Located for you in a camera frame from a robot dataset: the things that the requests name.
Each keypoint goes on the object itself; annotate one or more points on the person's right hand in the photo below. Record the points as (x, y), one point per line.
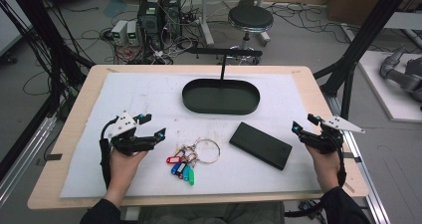
(325, 167)

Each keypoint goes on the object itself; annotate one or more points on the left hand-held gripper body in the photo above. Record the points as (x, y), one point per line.
(123, 126)

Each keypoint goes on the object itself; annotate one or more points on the black round stool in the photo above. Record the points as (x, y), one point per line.
(250, 17)

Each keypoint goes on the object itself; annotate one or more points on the person's grey trousers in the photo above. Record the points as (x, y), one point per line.
(205, 214)

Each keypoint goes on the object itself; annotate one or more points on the cardboard box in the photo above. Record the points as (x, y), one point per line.
(351, 1)

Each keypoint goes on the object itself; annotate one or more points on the grey bench power supply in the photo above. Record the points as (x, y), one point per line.
(118, 31)
(132, 33)

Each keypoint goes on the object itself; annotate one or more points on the black metal frame post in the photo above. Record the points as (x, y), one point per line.
(361, 38)

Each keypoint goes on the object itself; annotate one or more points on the aluminium rail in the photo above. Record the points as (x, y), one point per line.
(23, 154)
(365, 171)

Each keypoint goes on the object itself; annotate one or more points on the white desk leg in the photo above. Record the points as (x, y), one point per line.
(205, 18)

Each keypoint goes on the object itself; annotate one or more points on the black T-shaped stand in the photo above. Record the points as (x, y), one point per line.
(225, 52)

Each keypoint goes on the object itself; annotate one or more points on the white platform board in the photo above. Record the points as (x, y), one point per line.
(375, 84)

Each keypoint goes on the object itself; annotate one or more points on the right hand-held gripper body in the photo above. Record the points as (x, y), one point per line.
(326, 137)

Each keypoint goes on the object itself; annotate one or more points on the person's left hand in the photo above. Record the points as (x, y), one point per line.
(123, 166)

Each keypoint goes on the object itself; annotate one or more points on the black computer tower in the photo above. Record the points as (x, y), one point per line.
(172, 11)
(151, 21)

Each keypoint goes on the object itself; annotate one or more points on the white table mat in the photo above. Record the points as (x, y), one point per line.
(166, 94)

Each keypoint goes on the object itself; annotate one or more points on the black oval tray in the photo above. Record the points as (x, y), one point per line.
(220, 99)

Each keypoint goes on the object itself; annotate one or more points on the black power bank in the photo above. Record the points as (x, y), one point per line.
(260, 146)

